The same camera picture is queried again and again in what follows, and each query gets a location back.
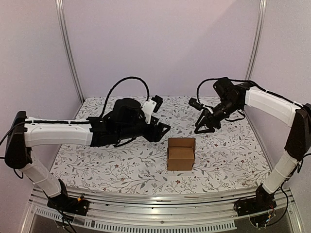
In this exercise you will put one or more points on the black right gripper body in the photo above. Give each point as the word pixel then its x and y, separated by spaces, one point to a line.
pixel 209 119

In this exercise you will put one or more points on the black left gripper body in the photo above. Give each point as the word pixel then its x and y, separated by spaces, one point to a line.
pixel 129 131

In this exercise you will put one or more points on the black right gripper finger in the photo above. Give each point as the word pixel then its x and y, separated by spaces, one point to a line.
pixel 204 128
pixel 203 118

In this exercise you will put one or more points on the brown cardboard box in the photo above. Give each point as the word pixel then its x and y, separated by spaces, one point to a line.
pixel 181 154

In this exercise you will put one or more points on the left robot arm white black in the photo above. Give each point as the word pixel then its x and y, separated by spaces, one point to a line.
pixel 28 132

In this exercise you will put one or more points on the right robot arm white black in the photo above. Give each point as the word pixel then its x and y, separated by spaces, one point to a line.
pixel 282 125

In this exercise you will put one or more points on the floral patterned table mat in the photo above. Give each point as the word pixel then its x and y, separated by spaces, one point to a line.
pixel 230 158

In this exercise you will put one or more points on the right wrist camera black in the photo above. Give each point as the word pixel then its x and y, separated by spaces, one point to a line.
pixel 198 106

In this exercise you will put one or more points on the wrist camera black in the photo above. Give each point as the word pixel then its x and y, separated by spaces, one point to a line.
pixel 151 106
pixel 198 106

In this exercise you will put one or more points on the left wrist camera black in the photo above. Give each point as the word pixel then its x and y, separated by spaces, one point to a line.
pixel 151 106

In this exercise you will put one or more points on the front aluminium rail base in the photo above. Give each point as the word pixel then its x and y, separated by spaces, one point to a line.
pixel 184 213

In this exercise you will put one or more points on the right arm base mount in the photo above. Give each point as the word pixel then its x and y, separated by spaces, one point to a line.
pixel 262 201

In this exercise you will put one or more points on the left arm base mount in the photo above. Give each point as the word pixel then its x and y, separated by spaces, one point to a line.
pixel 62 202

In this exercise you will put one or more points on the right aluminium frame post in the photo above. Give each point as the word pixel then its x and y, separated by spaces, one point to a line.
pixel 257 38

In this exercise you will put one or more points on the aluminium frame post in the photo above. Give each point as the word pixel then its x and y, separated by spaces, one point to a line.
pixel 68 51
pixel 257 38

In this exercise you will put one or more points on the left aluminium frame post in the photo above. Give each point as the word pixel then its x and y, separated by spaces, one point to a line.
pixel 68 51

